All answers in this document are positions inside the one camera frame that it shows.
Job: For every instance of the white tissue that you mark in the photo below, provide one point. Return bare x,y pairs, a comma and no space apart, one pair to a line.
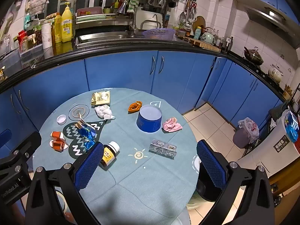
104,112

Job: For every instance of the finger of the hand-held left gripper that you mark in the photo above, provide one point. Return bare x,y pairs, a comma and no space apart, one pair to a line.
5,138
28,143

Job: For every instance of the orange yellow bottle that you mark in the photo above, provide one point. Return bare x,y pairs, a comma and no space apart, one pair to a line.
57,28

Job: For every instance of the pink plastic basket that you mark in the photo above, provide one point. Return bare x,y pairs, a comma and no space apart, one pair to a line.
89,11

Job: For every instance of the grey hanging cloth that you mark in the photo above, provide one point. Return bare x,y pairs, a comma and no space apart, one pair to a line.
37,2

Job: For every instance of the purple plastic colander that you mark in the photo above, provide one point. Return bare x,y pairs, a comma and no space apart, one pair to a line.
159,34

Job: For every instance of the black round trash can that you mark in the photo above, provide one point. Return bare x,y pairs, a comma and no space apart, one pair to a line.
206,189

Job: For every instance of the silver blister pack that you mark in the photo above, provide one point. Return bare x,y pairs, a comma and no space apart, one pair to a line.
161,148

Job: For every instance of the wooden cutting board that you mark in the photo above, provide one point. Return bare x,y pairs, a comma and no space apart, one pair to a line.
204,44

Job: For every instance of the grey waste bin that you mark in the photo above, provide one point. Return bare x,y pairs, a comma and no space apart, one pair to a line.
241,138

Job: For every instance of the white ceramic pot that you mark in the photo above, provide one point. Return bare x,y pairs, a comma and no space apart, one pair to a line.
275,73

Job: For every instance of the brown medicine bottle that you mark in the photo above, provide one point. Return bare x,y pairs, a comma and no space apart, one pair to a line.
110,155

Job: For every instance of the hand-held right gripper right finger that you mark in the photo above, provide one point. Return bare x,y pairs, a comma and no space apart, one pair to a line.
212,166

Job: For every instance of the white plastic board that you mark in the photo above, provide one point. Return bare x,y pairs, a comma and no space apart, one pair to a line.
146,24

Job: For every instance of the yellow detergent bottle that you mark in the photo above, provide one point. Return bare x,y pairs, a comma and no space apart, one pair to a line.
66,25

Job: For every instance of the metal kitchen faucet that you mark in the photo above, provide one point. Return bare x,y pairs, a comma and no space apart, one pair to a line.
133,23

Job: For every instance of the blue plastic packet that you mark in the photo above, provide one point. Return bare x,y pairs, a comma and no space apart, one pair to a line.
293,126

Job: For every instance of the gold tissue packet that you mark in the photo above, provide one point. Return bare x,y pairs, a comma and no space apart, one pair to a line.
100,98

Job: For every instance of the dark bag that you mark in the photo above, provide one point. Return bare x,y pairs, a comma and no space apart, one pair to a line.
279,110

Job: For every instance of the group of condiment jars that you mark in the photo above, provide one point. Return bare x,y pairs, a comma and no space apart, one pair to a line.
28,37

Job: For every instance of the blue foil wrapper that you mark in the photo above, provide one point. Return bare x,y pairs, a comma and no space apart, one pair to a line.
88,140

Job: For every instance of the round wooden board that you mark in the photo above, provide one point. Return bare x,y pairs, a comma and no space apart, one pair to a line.
199,21

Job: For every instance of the teal printed tablecloth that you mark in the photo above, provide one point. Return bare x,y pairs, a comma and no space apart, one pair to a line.
140,180

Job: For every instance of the white plastic bin bag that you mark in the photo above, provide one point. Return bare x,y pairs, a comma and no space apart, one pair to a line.
248,124

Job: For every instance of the dark glass bottle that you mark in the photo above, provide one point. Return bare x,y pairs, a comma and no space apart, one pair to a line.
230,44

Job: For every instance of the white tall appliance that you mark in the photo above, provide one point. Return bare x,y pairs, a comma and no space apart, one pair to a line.
269,154

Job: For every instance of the blue base cabinets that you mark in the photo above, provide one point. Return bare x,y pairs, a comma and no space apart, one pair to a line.
117,75

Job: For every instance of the brown paper wrapper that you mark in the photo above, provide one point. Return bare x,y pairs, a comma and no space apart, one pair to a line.
82,124

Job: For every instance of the row of hanging utensils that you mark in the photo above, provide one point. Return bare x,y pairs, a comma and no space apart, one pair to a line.
187,16

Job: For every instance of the blue paper cup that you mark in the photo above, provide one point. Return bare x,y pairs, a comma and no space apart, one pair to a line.
148,124

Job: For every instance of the green striped cloth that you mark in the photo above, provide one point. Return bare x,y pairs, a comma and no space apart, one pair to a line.
133,0

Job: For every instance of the orange peel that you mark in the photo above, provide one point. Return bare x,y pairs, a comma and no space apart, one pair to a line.
134,106

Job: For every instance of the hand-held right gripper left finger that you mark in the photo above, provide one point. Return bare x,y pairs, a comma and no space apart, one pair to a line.
90,166

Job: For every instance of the blue bottle with yellow cap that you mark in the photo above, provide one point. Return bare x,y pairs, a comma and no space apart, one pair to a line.
197,34

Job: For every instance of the pink paper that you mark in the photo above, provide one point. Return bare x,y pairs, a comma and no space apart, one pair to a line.
172,124

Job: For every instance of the clear plastic lid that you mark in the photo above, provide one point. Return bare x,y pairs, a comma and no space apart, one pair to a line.
78,111

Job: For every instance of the torn orange white carton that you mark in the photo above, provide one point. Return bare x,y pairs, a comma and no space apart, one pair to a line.
58,143

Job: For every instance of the black wok with lid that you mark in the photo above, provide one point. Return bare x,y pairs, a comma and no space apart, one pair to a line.
254,56

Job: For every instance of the white bottle cap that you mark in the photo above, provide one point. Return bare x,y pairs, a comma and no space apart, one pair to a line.
61,119

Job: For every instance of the steel range hood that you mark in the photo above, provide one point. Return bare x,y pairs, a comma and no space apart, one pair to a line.
269,16

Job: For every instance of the steel sink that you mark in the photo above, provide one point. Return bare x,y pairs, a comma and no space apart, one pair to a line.
105,37

